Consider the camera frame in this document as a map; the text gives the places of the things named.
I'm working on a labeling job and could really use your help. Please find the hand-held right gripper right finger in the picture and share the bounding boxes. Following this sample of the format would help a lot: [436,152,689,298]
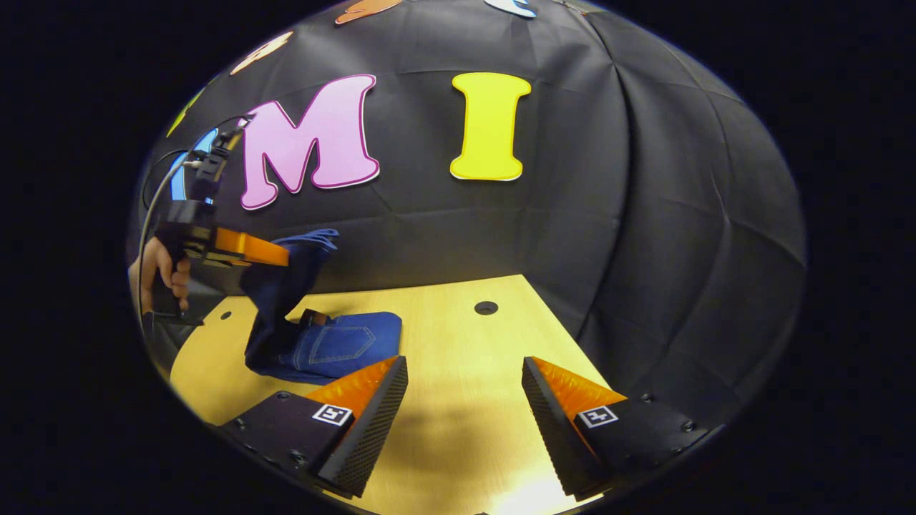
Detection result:
[521,356,709,501]

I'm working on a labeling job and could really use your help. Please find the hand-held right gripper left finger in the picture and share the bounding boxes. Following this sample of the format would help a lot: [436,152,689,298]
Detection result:
[215,355,409,499]

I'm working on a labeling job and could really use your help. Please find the blue denim jeans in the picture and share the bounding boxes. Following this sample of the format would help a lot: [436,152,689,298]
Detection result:
[240,228,403,387]

